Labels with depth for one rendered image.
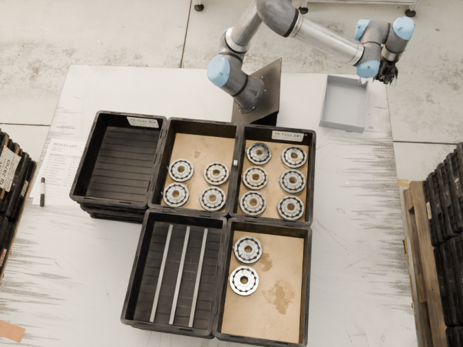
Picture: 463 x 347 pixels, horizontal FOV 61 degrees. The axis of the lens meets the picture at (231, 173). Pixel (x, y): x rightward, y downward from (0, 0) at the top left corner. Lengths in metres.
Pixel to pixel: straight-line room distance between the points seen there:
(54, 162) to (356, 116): 1.40
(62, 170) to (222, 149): 0.74
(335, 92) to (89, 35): 2.10
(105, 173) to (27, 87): 1.70
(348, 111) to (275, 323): 1.03
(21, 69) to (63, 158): 1.57
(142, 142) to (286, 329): 0.93
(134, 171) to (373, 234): 1.00
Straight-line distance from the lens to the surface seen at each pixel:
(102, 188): 1.67
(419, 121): 2.96
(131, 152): 1.71
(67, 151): 1.97
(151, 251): 1.53
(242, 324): 1.44
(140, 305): 1.50
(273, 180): 1.59
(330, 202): 1.73
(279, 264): 1.48
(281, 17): 1.35
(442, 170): 2.34
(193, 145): 1.67
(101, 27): 3.47
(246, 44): 1.70
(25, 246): 1.86
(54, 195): 1.89
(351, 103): 2.00
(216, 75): 1.65
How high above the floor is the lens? 2.27
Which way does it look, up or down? 64 degrees down
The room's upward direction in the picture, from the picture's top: 4 degrees counter-clockwise
